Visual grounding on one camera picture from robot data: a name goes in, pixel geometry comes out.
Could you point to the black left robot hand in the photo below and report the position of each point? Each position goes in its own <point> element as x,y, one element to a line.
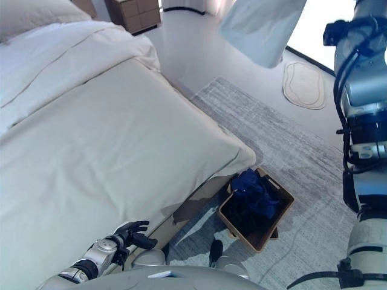
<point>133,234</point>

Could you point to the black garment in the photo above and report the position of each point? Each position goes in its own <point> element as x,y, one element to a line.
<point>245,220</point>

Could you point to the dark blue garment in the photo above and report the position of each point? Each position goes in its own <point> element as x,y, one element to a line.
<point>257,193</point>

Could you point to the white garment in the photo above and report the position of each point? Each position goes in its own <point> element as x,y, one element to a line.
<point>263,30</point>

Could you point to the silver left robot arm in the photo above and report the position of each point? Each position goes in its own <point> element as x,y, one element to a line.
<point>96,253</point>

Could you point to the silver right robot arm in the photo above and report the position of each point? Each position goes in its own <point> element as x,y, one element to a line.
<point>366,90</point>

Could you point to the bed with beige bedspread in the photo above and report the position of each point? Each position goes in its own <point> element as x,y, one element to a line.
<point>106,151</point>

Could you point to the brown woven basket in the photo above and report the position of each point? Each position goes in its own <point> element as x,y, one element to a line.
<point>281,205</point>

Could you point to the grey robot torso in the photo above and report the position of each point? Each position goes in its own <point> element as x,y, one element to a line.
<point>151,279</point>

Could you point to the large grey carpet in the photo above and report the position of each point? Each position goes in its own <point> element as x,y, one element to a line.
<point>287,145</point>

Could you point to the white folded duvet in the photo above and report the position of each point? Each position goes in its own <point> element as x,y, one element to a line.
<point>60,60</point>

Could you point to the brown nightstand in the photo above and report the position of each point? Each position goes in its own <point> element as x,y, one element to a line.
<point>133,15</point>

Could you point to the small oval rug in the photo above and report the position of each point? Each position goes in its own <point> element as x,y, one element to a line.
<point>305,86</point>

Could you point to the black curved floor strip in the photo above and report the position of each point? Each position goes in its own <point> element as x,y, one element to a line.
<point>184,11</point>

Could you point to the grey padded headboard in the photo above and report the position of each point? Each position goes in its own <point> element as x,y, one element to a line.
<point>86,7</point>

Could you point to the white pillow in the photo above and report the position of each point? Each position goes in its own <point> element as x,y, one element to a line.
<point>36,15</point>

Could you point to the bright floor-length window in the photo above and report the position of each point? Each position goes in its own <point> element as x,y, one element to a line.
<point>320,27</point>

